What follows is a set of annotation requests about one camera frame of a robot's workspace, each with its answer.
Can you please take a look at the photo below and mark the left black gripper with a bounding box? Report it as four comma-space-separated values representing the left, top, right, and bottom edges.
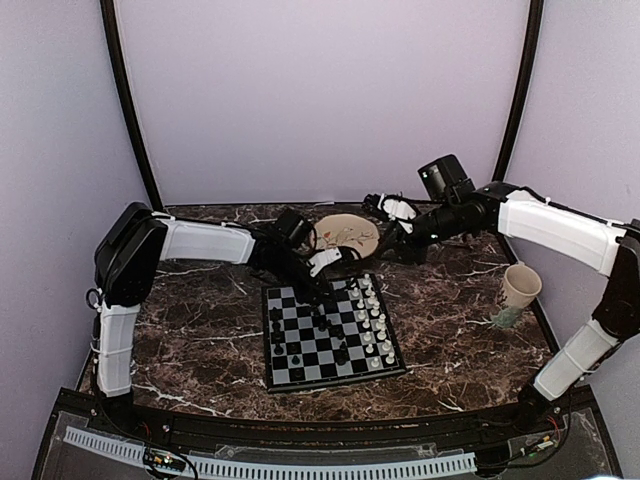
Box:
265, 247, 337, 304

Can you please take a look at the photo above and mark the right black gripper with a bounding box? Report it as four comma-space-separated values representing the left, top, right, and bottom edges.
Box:
375, 200, 464, 266

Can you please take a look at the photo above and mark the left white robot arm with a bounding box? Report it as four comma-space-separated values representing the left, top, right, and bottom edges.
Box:
93, 202, 343, 436

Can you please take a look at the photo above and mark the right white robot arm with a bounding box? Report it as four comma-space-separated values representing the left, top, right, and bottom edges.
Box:
374, 155, 639, 434

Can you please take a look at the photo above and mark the green circuit board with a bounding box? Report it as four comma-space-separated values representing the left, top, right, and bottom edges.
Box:
143, 448, 187, 472

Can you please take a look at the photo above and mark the black and grey chessboard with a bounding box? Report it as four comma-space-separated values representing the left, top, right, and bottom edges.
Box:
261, 273, 407, 394

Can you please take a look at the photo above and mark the ceramic bird plate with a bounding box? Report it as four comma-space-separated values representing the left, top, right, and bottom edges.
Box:
314, 213, 380, 258

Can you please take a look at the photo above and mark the cream ceramic cup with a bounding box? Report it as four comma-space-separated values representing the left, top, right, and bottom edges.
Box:
489, 263, 542, 329

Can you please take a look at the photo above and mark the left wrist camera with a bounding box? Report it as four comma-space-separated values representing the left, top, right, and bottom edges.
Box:
307, 247, 343, 278

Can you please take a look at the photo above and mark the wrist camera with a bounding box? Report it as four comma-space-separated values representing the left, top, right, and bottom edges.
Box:
307, 247, 343, 278
361, 194, 419, 223

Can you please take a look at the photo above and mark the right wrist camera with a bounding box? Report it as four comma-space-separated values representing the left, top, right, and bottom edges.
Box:
361, 194, 419, 223

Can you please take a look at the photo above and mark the black front rail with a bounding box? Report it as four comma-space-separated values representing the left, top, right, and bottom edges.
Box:
131, 404, 522, 448

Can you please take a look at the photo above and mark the white slotted cable duct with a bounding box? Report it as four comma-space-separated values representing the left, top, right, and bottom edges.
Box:
62, 426, 477, 479

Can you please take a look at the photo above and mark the right black frame post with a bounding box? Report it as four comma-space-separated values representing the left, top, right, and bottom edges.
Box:
492, 0, 545, 181

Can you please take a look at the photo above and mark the black frame post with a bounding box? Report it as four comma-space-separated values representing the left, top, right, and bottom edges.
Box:
492, 0, 545, 181
99, 0, 164, 211

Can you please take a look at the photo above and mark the left black frame post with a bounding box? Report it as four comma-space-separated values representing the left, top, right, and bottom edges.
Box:
99, 0, 164, 211

